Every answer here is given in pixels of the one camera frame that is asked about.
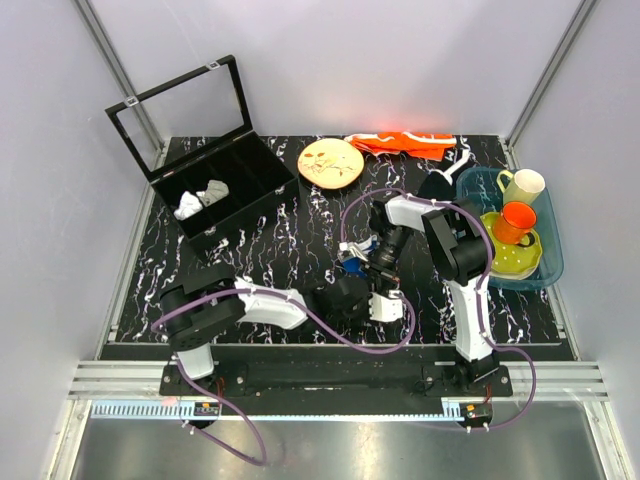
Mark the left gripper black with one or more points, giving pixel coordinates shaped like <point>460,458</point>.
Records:
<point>363,318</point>

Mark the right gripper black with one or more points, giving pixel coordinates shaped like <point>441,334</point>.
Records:
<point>382,268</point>

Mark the blue white underwear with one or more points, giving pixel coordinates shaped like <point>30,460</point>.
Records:
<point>353,256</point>

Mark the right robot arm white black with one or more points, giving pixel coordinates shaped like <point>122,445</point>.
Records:
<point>460,251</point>

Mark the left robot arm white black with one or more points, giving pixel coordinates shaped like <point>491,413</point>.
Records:
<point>197,310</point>

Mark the black white garment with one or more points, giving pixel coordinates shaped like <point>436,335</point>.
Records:
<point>440,185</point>

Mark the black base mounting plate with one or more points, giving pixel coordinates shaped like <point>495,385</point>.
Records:
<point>334,387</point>

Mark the orange white garment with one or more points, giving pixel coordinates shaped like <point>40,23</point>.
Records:
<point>418,145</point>

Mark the teal transparent plastic bin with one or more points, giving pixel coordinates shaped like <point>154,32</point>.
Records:
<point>479,184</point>

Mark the round wooden plate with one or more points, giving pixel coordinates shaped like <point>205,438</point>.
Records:
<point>330,163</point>

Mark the yellow green dotted plate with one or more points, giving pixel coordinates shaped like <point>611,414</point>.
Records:
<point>513,262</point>

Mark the orange mug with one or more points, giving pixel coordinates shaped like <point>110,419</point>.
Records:
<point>514,225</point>

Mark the cream yellow mug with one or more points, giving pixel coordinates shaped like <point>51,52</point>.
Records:
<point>523,185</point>

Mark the grey rolled sock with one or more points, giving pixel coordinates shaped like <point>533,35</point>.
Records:
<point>215,191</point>

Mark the white rolled sock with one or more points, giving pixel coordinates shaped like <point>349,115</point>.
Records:
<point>189,205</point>

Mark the black compartment box with lid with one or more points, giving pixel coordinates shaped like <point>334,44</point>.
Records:
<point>195,128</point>

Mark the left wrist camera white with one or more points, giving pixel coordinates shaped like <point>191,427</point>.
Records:
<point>386,308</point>

